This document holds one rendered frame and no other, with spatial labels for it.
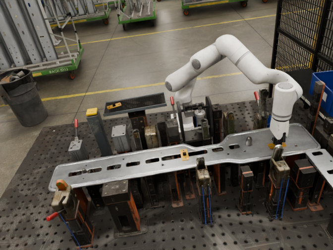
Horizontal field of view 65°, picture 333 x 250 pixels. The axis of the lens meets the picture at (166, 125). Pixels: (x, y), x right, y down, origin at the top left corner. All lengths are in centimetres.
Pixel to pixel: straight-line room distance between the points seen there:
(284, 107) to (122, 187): 81
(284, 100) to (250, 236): 67
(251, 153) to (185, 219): 50
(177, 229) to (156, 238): 11
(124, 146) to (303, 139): 94
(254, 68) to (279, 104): 19
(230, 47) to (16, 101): 321
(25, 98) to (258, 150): 323
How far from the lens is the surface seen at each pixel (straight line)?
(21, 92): 391
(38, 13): 539
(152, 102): 153
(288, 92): 122
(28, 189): 203
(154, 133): 142
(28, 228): 179
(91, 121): 161
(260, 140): 146
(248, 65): 126
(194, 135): 155
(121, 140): 145
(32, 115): 410
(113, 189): 127
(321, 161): 141
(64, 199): 131
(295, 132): 155
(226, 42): 130
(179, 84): 168
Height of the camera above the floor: 194
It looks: 36 degrees down
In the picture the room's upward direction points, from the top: 10 degrees counter-clockwise
